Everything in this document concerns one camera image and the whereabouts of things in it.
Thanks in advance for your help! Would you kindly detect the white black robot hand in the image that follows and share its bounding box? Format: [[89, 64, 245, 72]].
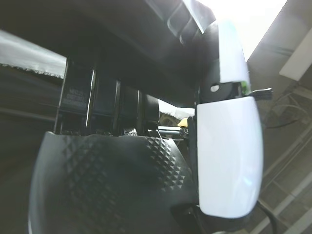
[[27, 19, 273, 234]]

